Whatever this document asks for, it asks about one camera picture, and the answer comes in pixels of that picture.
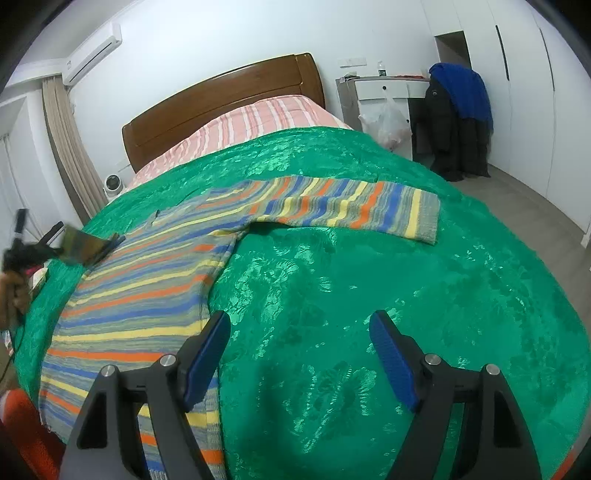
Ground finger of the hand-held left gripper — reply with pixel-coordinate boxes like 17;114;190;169
60;226;126;267

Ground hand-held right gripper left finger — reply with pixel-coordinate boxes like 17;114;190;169
60;310;232;480

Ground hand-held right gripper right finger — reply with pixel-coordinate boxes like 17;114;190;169
368;309;543;480

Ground striped knit sweater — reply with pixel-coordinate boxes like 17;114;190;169
39;178;439;480

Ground person's left hand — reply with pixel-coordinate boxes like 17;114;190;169
0;271;34;329

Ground small white fan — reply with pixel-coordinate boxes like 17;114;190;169
102;173;123;204

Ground green floral blanket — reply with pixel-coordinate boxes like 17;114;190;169
11;126;589;480

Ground beige curtain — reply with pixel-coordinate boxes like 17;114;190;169
41;74;108;224

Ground orange cloth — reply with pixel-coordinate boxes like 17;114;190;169
0;388;65;480

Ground wooden headboard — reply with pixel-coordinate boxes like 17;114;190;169
121;53;328;174

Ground white air conditioner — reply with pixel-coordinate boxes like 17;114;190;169
62;23;123;86

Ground pink striped bedsheet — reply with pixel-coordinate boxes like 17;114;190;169
127;95;354;190

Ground black jacket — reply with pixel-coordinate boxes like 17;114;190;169
411;76;491;182

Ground white plastic bag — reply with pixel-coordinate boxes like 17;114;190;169
359;85;413;152

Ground grey cabinet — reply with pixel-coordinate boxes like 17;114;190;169
335;76;361;130

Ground white desk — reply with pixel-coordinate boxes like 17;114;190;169
353;76;435;162

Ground white wardrobe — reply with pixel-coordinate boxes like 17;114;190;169
420;0;591;222

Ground blue cloth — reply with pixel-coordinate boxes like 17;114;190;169
428;62;494;132

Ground black cable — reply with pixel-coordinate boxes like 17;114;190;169
0;318;24;384

